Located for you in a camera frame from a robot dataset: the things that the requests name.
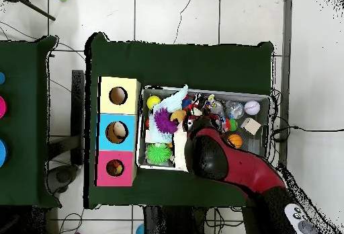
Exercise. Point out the purple spiky ball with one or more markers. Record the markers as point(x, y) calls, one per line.
point(164, 122)

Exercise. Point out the yellow ball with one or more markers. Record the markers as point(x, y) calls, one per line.
point(153, 102)

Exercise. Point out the dark green table cloth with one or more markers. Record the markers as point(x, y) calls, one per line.
point(174, 64)
point(24, 56)

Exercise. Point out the white baseball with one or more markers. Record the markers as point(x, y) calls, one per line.
point(252, 107)

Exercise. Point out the clear mesh bin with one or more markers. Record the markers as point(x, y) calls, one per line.
point(264, 102)

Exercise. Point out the yellow plush toy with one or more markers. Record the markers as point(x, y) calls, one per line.
point(119, 169)

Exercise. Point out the green spiky ball with eyes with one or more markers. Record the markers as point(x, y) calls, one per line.
point(158, 153)

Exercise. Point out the small orange basketball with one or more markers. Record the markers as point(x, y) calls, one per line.
point(234, 141)

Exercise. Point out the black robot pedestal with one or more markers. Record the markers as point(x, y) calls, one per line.
point(174, 220)

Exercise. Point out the mint knitted cloth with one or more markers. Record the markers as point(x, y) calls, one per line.
point(172, 102)

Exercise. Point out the wooden box with three holes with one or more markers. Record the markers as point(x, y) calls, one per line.
point(129, 105)

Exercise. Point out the multicolour spiky caterpillar toy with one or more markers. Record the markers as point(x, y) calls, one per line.
point(232, 124)

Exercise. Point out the cream knitted cloth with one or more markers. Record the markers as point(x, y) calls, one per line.
point(180, 150)

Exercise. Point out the red ball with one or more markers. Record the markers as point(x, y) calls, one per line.
point(147, 123)

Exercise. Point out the light blue ball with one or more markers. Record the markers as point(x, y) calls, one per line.
point(140, 230)

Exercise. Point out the pink round toy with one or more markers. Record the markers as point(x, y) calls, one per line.
point(2, 107)

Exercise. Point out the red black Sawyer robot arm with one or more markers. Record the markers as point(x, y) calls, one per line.
point(242, 164)

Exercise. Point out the plain wooden block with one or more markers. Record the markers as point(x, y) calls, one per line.
point(250, 126)

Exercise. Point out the black rod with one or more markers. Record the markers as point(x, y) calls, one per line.
point(40, 12)

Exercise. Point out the large blue round toy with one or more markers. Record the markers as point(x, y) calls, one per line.
point(2, 152)

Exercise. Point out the small blue round toy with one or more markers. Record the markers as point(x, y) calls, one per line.
point(1, 78)

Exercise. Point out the tan plush toy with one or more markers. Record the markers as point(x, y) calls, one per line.
point(178, 115)

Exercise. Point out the orange striped tiger plush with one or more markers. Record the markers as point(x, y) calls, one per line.
point(112, 164)

